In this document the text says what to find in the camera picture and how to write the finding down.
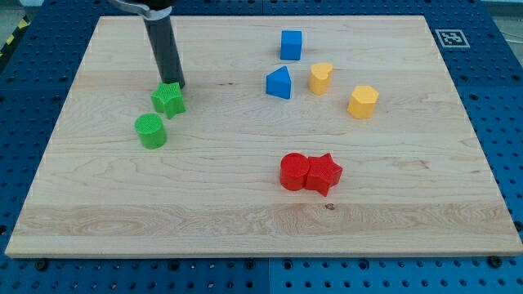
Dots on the wooden board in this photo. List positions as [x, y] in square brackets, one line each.
[415, 180]

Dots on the green star block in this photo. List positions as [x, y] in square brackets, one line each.
[168, 99]

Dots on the white fiducial marker tag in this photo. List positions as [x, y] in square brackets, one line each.
[452, 38]

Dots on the blue cube block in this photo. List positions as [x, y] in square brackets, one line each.
[291, 45]

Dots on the yellow heart block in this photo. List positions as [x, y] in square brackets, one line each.
[320, 77]

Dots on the yellow hexagon block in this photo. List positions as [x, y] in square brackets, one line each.
[362, 102]

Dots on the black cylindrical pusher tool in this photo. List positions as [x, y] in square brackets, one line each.
[163, 42]

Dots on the red star block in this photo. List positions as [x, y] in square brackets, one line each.
[323, 174]

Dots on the blue triangle block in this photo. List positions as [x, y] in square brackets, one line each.
[279, 83]

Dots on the red cylinder block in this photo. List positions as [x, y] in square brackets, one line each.
[294, 168]

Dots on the green cylinder block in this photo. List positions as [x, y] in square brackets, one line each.
[150, 130]

